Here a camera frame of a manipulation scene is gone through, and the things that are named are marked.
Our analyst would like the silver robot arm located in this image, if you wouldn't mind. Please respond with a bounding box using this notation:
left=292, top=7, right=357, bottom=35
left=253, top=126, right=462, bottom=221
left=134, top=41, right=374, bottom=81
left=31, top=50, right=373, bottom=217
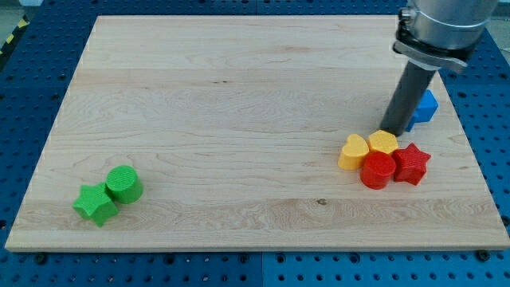
left=394, top=0, right=498, bottom=73

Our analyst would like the light wooden board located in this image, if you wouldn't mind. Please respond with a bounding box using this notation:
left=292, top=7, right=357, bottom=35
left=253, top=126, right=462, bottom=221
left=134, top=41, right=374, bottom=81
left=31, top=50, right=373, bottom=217
left=6, top=16, right=509, bottom=253

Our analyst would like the yellow heart block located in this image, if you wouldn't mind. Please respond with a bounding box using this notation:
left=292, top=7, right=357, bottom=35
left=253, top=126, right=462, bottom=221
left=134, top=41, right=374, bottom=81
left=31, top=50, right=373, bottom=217
left=338, top=134, right=370, bottom=171

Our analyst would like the yellow hexagon block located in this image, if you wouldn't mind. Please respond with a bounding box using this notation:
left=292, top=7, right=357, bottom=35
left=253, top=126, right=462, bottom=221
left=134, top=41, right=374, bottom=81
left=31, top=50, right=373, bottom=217
left=367, top=130, right=399, bottom=155

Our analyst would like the red cylinder block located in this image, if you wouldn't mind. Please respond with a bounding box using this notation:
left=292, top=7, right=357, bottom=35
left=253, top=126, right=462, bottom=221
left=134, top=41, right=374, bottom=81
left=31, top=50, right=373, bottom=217
left=360, top=151, right=396, bottom=190

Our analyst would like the green cylinder block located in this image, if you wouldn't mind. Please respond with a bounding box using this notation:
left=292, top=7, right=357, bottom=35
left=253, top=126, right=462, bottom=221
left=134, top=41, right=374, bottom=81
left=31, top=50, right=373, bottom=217
left=106, top=165, right=143, bottom=204

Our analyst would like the red star block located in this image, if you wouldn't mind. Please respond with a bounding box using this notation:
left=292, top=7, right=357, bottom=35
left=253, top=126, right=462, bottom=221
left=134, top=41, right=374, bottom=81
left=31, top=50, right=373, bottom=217
left=392, top=143, right=432, bottom=186

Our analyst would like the green star block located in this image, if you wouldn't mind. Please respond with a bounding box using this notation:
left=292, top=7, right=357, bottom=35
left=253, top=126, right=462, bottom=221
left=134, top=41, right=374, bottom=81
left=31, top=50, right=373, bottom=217
left=72, top=183, right=119, bottom=227

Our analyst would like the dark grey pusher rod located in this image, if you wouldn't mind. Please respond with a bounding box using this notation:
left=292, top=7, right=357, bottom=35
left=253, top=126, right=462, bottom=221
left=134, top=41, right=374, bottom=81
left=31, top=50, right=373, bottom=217
left=379, top=61, right=436, bottom=136

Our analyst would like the blue block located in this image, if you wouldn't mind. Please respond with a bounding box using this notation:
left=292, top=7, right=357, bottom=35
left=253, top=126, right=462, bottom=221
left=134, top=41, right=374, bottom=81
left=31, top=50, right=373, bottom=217
left=406, top=89, right=438, bottom=132

